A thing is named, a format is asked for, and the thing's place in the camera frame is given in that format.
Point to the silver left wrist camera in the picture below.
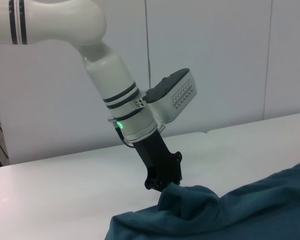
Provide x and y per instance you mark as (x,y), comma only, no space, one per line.
(175,97)

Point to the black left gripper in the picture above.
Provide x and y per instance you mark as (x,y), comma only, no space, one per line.
(160,165)

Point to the left wrist silver knob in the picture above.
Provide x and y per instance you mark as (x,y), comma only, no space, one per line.
(162,128)
(111,120)

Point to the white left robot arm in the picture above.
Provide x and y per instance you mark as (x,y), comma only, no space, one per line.
(107,72)

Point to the teal blue shirt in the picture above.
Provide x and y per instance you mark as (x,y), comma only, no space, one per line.
(227,215)

